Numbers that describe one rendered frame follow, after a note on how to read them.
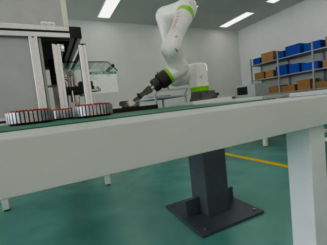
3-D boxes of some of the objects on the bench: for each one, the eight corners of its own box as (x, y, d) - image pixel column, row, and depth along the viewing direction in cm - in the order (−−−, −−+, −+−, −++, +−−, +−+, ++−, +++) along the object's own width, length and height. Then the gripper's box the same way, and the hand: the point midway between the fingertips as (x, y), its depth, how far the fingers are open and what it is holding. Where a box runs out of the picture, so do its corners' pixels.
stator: (110, 114, 74) (108, 103, 74) (116, 114, 64) (115, 101, 63) (73, 118, 70) (72, 106, 70) (74, 119, 60) (72, 105, 59)
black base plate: (120, 112, 168) (120, 108, 168) (158, 108, 111) (157, 104, 111) (51, 119, 147) (50, 115, 147) (52, 120, 90) (51, 114, 90)
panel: (50, 116, 148) (44, 70, 146) (52, 115, 89) (41, 37, 87) (48, 116, 147) (42, 70, 145) (48, 115, 89) (37, 37, 86)
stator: (139, 106, 132) (138, 100, 132) (140, 106, 121) (139, 99, 121) (119, 108, 130) (118, 102, 130) (119, 108, 119) (118, 101, 119)
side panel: (49, 121, 90) (37, 39, 88) (49, 121, 88) (37, 36, 85) (-41, 131, 78) (-57, 36, 76) (-44, 131, 75) (-61, 33, 73)
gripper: (167, 85, 116) (133, 110, 113) (159, 90, 140) (131, 110, 138) (158, 73, 115) (123, 98, 112) (152, 79, 139) (123, 100, 137)
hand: (129, 103), depth 125 cm, fingers open, 13 cm apart
